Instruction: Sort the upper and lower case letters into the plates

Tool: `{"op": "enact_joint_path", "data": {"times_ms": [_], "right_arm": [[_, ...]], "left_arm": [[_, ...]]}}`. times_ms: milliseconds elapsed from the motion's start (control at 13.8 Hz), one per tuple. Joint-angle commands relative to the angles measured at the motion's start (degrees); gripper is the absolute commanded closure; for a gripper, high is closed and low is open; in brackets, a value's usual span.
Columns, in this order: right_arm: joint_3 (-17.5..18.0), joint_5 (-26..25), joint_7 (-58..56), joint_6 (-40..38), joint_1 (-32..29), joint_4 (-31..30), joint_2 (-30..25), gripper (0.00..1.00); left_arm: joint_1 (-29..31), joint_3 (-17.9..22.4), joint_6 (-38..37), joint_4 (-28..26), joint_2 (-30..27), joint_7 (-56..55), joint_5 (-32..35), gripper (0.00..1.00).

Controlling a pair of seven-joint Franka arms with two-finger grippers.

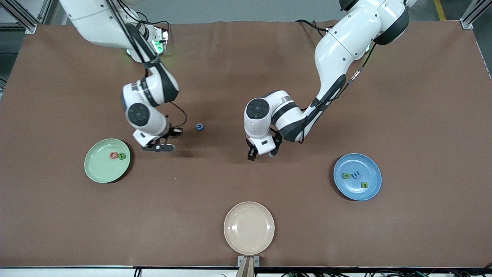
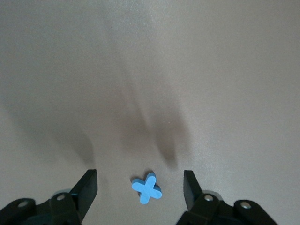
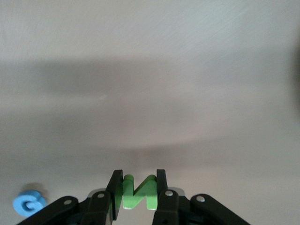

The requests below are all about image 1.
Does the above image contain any beige plate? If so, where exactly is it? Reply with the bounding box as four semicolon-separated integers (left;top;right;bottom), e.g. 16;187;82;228
223;201;276;256

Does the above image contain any metal bracket with post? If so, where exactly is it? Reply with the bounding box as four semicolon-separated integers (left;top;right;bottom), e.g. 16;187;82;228
236;255;260;277

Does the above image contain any upright aluminium frame profile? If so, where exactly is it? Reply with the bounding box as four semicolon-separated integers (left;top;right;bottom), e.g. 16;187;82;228
38;0;53;24

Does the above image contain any black right arm base cable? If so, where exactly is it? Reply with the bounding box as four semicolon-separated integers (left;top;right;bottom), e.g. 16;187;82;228
143;17;171;41

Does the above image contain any blue plate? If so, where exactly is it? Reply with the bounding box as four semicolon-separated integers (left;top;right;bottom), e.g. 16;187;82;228
333;153;382;201

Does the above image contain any black arm base cable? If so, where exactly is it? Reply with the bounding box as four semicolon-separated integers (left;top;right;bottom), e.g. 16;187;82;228
143;17;171;41
295;19;333;39

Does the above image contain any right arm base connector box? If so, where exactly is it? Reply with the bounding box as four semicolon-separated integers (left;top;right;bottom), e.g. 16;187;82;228
153;29;170;55

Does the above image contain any black left arm base cable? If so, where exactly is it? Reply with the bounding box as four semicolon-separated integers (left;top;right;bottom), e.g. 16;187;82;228
295;19;333;39

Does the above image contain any brown table mat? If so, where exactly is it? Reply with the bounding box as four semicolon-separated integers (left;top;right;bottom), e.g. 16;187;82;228
0;20;492;268

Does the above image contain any light green plate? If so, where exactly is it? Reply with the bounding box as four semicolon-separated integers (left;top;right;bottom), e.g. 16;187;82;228
84;138;131;184

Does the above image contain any slanted aluminium frame profile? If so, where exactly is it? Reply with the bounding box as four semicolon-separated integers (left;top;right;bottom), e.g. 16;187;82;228
0;0;39;34

